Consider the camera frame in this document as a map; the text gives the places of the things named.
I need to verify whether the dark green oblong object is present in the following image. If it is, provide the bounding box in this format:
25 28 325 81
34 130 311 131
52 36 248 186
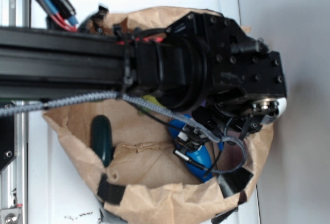
91 115 113 167

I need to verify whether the red and blue wire bundle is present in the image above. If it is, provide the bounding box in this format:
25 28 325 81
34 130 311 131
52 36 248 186
20 0 79 33

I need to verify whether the black tape piece right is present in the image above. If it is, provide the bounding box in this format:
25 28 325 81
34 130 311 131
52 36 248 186
217 168 254 202

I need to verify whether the black tape piece left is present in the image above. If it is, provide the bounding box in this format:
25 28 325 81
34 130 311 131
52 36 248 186
96 174 126 205

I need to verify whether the green fuzzy toy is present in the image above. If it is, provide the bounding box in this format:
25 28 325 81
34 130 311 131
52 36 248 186
138 94 162 118

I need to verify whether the grey braided cable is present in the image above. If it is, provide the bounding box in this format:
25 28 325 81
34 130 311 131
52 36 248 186
0 91 248 175

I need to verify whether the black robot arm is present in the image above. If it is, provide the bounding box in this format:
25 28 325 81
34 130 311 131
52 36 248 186
1 12 287 130

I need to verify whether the aluminium frame rail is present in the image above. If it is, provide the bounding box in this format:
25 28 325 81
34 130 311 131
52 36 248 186
1 0 30 223

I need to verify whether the blue plastic bottle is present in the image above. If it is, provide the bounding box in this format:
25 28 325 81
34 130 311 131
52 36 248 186
168 119 212 183

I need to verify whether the black tape piece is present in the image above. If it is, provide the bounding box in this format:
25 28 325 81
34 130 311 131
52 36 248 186
217 168 254 202
96 174 126 205

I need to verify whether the brown paper bag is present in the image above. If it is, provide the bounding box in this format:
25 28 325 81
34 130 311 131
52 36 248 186
42 6 274 224

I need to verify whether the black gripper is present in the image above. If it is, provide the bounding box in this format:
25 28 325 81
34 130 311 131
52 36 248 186
164 12 287 133

